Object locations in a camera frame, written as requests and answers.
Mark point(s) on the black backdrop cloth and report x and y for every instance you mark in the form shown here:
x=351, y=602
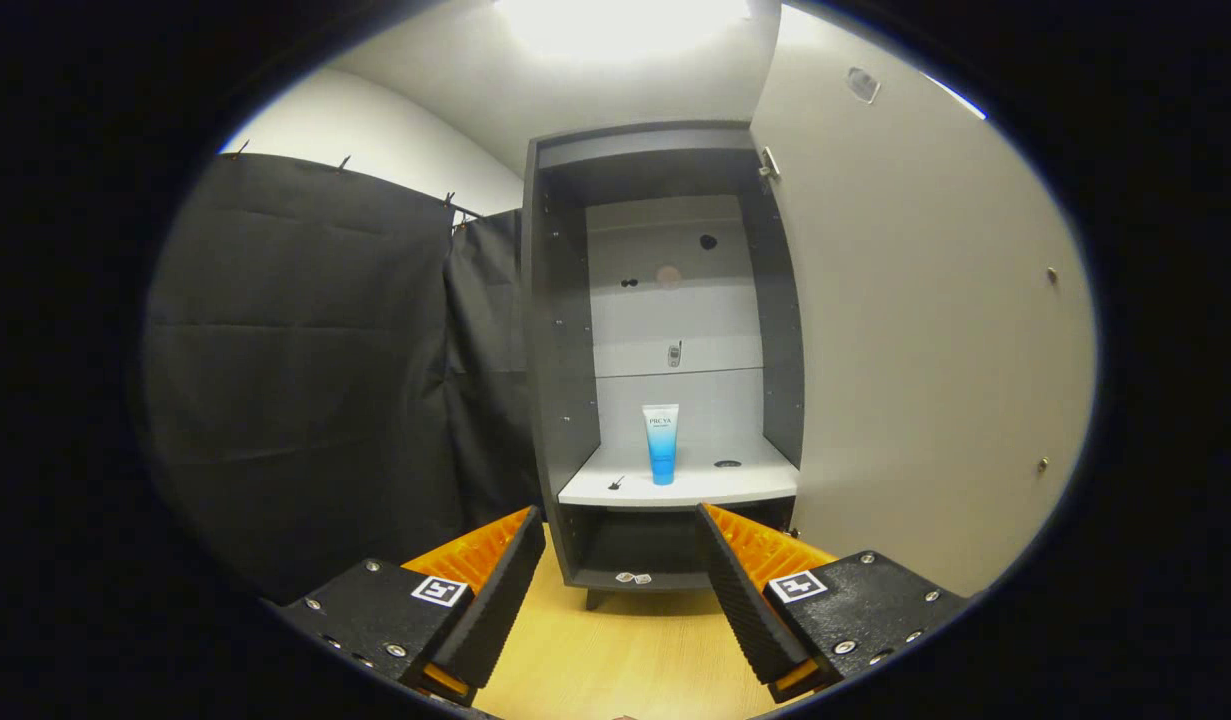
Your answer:
x=295, y=380

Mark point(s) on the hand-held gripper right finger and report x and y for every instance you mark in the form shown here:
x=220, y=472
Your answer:
x=745, y=600

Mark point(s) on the large ceiling light panel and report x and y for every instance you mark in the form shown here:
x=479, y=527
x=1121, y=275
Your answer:
x=615, y=25

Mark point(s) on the white cabinet shelf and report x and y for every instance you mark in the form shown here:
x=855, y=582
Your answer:
x=715, y=485

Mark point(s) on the light grey cabinet door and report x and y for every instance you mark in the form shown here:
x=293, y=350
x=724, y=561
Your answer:
x=925, y=350

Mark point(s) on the white blue cosmetic tube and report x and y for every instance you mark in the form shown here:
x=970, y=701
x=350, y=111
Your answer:
x=661, y=450

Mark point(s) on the metal door hinge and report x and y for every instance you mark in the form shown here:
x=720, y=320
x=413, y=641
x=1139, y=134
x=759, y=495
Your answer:
x=769, y=164

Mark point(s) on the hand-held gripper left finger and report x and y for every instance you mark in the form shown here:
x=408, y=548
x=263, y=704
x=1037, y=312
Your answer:
x=500, y=600

